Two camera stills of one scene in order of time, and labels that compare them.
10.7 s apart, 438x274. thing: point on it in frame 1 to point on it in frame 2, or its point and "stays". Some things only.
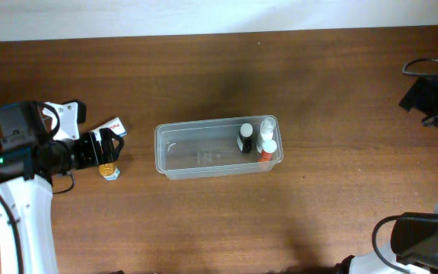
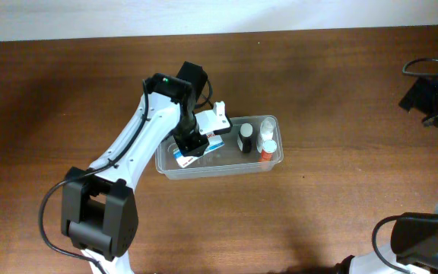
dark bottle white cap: (244, 138) stays
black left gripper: (94, 148) to (190, 144)
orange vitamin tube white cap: (268, 147) stays
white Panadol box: (116, 126) to (215, 141)
